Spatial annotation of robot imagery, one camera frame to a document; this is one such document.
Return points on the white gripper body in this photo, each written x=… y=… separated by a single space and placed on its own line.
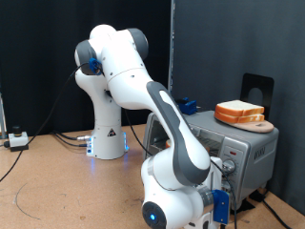
x=216 y=173

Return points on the blue spatula grip block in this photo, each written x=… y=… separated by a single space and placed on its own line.
x=188 y=106

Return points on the black foam pad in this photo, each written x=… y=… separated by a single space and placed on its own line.
x=246 y=206

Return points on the emergency stop button box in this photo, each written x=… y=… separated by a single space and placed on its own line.
x=17 y=141

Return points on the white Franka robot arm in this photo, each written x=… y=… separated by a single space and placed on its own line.
x=127 y=79

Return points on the silver toaster oven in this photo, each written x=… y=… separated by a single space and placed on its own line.
x=260 y=152

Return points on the round wooden cutting board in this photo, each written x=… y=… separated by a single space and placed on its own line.
x=259 y=127

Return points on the vertical aluminium pole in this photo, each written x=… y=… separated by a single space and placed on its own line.
x=171 y=47

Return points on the silver oven knob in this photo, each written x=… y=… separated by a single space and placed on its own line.
x=229 y=166
x=226 y=186

